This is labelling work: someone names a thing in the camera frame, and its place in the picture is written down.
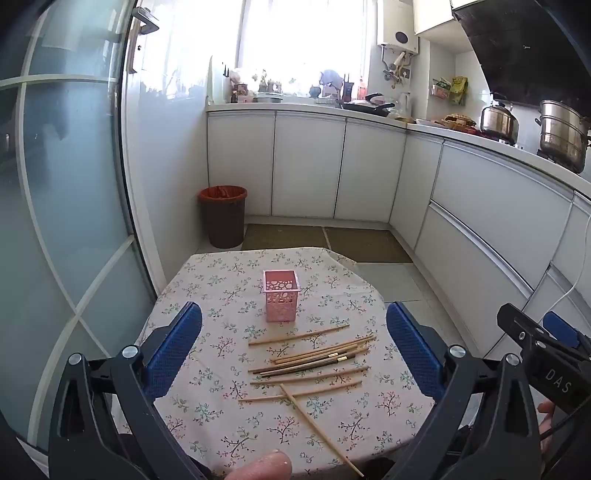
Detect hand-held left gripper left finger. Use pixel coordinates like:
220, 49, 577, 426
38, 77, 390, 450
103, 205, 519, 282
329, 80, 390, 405
48, 301, 213, 480

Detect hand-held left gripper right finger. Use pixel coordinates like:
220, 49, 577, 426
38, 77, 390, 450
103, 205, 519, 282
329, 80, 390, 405
369, 301, 543, 480

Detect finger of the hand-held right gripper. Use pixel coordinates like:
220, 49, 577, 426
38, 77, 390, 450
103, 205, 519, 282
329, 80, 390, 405
542, 311, 591, 354
497, 303, 591, 365

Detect pile of wooden chopsticks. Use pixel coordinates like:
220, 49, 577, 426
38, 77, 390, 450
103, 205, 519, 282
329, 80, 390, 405
239, 323, 377, 477

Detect dark chopstick with gold band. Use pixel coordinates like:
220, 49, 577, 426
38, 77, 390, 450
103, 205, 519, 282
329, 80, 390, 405
274, 350, 345, 366
260, 353, 358, 379

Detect pink perforated utensil holder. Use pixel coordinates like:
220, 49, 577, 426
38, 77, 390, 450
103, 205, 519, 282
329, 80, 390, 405
262, 270, 302, 323

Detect person's right hand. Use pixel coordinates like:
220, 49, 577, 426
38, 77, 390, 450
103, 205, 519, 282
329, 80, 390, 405
537, 400, 560, 467

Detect person's left hand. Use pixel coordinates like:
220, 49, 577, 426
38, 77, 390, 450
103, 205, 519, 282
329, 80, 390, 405
229, 450, 293, 480

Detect floral tablecloth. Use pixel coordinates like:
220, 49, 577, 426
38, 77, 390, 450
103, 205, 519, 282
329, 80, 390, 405
139, 247, 437, 478

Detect brown floor mat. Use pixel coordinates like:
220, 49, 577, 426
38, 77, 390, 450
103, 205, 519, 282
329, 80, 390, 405
242, 224, 329, 251
324, 227, 413, 264

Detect brown trash bin red bag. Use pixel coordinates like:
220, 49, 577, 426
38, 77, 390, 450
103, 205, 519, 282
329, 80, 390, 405
199, 185, 248, 249

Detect stainless steel steamer pot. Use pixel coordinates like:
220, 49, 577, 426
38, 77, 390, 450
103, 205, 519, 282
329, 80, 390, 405
534, 99, 591, 174

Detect frosted glass sliding door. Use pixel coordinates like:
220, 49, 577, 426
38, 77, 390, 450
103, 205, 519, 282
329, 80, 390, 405
0, 0, 158, 462

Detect stainless steel kettle pot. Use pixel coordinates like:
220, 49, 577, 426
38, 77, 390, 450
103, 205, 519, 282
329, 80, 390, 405
480, 95, 520, 146

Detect plate of food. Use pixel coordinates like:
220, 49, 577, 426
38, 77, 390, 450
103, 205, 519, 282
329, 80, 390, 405
434, 113, 477, 130

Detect yellow hanging packets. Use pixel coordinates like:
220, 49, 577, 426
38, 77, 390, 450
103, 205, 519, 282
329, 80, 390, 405
450, 76, 469, 107

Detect black frying pan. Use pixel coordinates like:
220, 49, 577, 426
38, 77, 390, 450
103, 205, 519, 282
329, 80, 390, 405
342, 95, 397, 117

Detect white kitchen countertop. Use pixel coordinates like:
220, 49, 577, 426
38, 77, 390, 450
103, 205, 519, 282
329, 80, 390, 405
206, 99, 591, 204

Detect black range hood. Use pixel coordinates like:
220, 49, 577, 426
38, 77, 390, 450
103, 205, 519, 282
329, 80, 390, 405
451, 0, 591, 109

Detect small potted plants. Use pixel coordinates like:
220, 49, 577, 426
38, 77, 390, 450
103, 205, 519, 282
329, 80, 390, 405
259, 69, 283, 93

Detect blue grey cloth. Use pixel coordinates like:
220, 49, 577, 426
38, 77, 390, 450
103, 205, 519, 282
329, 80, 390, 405
320, 69, 343, 97

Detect white water heater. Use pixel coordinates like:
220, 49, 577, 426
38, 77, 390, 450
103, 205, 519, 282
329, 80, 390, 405
378, 0, 420, 57

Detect kitchen window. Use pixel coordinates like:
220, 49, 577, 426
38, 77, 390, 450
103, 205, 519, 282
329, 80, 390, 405
139, 0, 384, 97

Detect white cable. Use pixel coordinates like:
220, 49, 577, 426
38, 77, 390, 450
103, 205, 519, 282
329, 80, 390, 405
531, 240, 587, 324

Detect silver door handle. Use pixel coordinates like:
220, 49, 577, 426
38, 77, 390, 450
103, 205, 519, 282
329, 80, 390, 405
126, 7, 160, 75

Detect white wall cabinet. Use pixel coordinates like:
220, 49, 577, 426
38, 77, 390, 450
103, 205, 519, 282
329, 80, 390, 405
412, 0, 455, 35

